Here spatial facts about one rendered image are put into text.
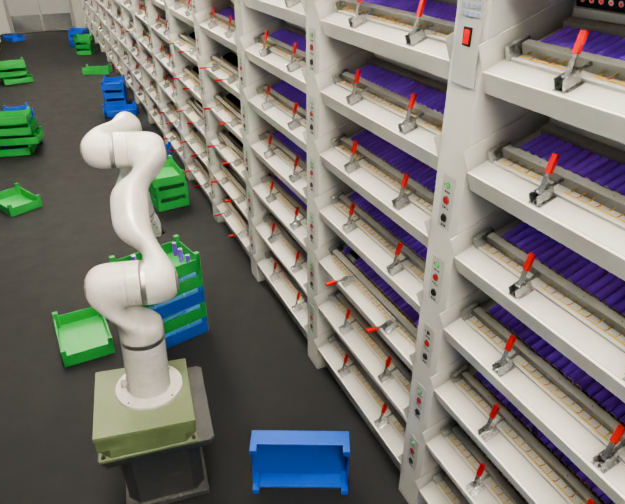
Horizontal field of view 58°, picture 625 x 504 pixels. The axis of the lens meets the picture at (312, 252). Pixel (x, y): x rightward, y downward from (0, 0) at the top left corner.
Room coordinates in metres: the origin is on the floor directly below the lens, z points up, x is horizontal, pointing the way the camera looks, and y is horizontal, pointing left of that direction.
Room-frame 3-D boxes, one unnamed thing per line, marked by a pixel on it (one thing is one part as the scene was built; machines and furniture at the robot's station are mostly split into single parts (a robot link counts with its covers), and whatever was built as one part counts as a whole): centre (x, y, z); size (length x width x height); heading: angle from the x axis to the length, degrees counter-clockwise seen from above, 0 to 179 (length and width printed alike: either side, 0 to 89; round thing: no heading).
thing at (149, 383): (1.22, 0.47, 0.47); 0.19 x 0.19 x 0.18
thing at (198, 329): (1.93, 0.64, 0.04); 0.30 x 0.20 x 0.08; 128
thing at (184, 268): (1.93, 0.64, 0.36); 0.30 x 0.20 x 0.08; 128
